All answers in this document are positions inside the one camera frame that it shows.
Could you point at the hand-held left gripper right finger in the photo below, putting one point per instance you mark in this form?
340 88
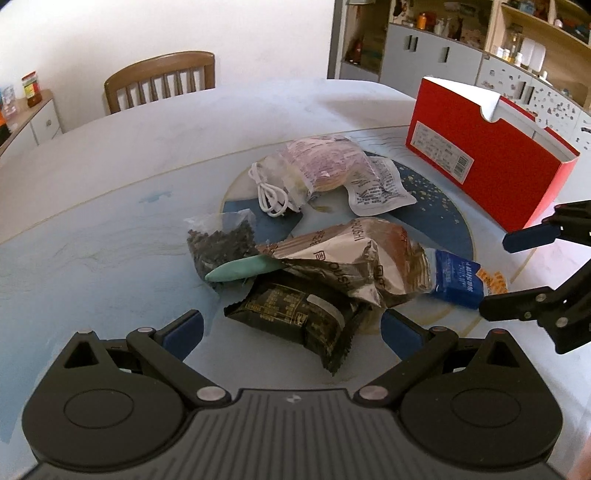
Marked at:
400 330

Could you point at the shelf cabinet with grey doors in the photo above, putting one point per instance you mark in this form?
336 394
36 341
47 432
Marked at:
415 46

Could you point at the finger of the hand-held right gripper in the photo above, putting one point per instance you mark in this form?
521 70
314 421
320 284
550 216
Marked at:
531 235
508 305

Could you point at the red cardboard box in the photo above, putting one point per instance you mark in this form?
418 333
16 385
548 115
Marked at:
498 175

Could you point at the marble desktop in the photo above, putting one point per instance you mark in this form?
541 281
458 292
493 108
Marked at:
138 152

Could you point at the orange sachet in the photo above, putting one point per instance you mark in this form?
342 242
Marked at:
491 281

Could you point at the black snack packet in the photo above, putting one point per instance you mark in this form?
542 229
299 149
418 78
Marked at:
286 309

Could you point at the white foil snack packet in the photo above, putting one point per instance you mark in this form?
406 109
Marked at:
374 194

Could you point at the brown silver snack packet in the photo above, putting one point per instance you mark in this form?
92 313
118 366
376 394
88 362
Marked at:
369 258

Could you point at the clear bag of dark pieces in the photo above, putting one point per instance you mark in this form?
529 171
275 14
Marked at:
217 244

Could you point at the red jar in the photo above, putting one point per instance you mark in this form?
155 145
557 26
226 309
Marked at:
31 90

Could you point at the purple print bread packet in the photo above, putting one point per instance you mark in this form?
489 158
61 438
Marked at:
323 161

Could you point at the wooden chair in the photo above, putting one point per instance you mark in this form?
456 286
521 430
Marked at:
157 74

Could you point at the blue small packet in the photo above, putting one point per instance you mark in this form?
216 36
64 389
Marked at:
455 277

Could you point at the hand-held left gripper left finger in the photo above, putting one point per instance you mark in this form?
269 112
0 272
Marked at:
184 330

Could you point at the white sideboard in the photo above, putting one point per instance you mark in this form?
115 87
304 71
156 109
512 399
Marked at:
32 124

